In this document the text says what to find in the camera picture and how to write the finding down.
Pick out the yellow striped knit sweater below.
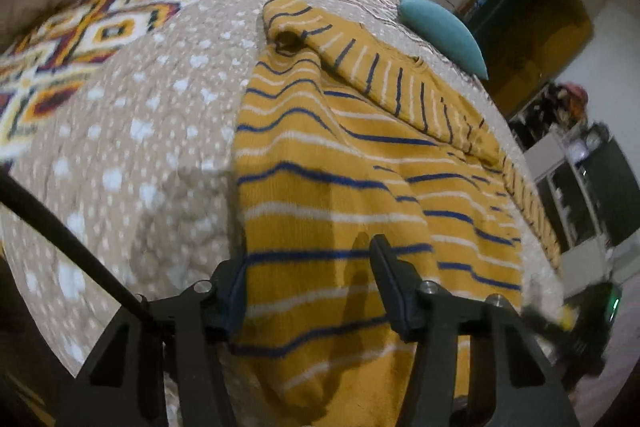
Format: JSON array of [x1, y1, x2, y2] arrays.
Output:
[[231, 0, 560, 426]]

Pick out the pile of clothes on rack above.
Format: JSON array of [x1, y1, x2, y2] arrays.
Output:
[[509, 82, 589, 150]]

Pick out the grey tv cabinet shelf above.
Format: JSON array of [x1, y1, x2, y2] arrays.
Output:
[[524, 128, 612, 297]]

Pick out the black television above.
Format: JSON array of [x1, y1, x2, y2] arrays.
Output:
[[579, 138, 639, 246]]

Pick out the beige dotted quilt bedspread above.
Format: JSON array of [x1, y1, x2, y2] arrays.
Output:
[[0, 0, 566, 427]]

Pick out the colourful geometric patterned blanket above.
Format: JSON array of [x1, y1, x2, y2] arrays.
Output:
[[1, 0, 200, 172]]

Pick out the brown wooden door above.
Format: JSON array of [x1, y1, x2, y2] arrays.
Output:
[[459, 0, 593, 118]]

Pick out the teal cushion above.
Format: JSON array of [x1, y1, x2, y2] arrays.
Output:
[[398, 0, 488, 80]]

